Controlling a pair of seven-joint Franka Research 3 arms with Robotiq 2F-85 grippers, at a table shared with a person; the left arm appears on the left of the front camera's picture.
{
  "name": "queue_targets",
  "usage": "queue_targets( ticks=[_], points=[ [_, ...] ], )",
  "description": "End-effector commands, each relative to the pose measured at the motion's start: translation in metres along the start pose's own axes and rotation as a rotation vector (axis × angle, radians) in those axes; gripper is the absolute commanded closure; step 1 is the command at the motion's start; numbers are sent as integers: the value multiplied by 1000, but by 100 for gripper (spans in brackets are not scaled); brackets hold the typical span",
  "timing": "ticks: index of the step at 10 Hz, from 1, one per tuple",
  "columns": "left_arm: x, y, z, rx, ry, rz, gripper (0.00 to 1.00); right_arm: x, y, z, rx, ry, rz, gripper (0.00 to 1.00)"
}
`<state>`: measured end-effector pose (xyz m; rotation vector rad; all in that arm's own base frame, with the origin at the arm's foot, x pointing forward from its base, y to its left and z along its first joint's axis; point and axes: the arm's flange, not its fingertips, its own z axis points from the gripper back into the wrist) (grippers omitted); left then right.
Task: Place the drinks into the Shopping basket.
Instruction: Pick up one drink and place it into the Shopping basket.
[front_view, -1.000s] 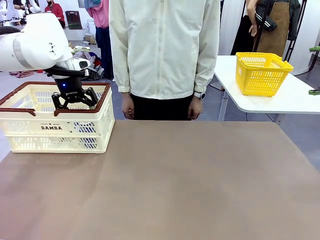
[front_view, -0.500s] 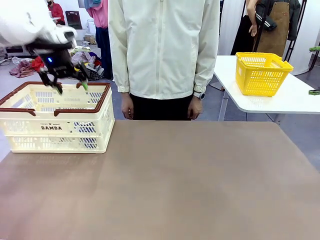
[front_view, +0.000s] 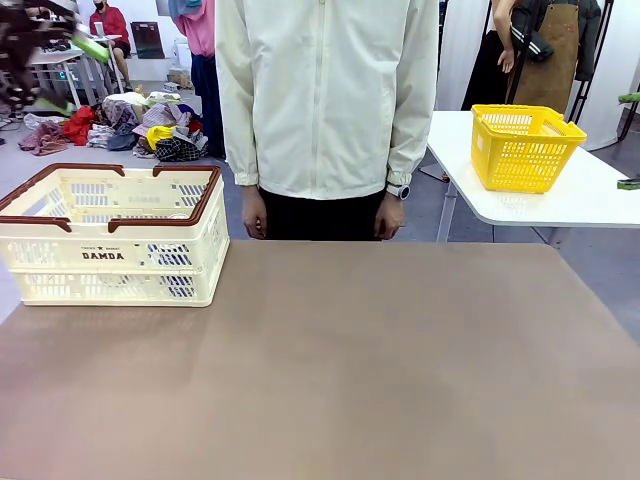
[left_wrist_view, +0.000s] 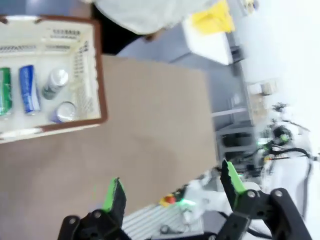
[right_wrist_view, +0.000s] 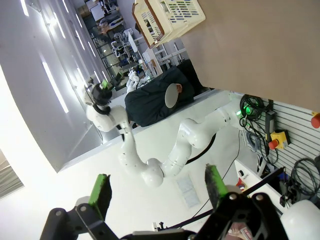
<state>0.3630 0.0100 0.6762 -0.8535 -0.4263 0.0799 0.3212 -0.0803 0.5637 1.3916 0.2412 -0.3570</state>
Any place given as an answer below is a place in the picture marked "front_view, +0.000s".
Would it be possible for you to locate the yellow plastic basket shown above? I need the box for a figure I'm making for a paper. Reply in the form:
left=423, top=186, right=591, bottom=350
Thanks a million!
left=470, top=103, right=588, bottom=194

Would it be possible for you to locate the cream basket with brown rim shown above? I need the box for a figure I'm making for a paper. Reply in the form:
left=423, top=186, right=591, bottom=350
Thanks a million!
left=0, top=163, right=232, bottom=308

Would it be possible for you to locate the person's right hand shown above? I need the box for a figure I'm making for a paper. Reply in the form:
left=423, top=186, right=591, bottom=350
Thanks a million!
left=242, top=185, right=269, bottom=240

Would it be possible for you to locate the person's left hand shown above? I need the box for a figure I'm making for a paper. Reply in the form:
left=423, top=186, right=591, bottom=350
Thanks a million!
left=374, top=197, right=406, bottom=243

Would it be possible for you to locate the person in red jacket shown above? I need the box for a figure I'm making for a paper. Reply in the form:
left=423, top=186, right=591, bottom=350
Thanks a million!
left=88, top=0, right=134, bottom=94

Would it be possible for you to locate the red cloth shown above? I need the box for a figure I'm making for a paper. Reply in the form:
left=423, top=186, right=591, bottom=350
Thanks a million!
left=62, top=105, right=97, bottom=146

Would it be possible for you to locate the pink patterned cloth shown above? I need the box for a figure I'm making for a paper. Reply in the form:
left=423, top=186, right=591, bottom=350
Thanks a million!
left=18, top=119, right=69, bottom=157

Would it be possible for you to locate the white desk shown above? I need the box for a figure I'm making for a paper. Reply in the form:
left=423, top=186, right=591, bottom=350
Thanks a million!
left=29, top=34, right=124, bottom=109

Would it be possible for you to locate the black metal stand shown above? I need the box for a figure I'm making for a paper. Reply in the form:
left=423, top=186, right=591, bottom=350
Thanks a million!
left=569, top=0, right=616, bottom=126

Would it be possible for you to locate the white floral cloth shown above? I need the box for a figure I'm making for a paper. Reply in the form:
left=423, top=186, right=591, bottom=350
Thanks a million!
left=87, top=123, right=117, bottom=149

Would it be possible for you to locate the black panel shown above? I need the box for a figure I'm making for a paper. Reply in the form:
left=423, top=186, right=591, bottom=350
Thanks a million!
left=130, top=21, right=166, bottom=60

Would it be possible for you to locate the white side table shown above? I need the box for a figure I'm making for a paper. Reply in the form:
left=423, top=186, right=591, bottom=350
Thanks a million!
left=428, top=110, right=640, bottom=245

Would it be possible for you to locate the blue grey cloth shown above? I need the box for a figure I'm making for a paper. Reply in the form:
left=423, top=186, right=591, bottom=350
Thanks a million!
left=107, top=128, right=137, bottom=151

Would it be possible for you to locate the person in brown apron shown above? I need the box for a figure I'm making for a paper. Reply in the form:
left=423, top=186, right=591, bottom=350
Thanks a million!
left=474, top=0, right=604, bottom=117

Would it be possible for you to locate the purple plaid cloth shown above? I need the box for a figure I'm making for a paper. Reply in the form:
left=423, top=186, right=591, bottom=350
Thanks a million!
left=143, top=102, right=192, bottom=132

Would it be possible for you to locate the yellow cloth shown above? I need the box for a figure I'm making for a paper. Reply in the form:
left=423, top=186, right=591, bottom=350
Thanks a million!
left=147, top=125, right=177, bottom=151

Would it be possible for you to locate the person in pink top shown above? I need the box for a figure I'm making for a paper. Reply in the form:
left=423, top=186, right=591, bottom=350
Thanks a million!
left=167, top=0, right=225, bottom=159

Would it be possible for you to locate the black white checked cloth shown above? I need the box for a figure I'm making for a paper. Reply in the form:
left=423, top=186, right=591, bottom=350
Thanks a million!
left=154, top=133, right=210, bottom=162

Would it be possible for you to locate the cream white zip jacket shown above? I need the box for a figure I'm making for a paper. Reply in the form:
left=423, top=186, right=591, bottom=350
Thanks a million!
left=214, top=0, right=441, bottom=201

